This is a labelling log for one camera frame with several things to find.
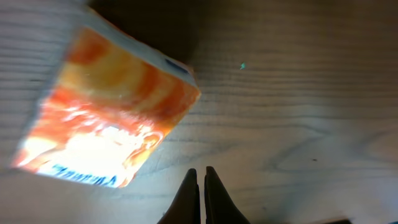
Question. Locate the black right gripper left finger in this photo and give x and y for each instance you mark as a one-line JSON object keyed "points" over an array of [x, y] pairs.
{"points": [[185, 207]]}

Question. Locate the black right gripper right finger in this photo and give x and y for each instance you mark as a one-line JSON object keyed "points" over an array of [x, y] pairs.
{"points": [[220, 209]]}

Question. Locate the orange small box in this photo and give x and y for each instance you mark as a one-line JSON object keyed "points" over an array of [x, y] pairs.
{"points": [[112, 103]]}

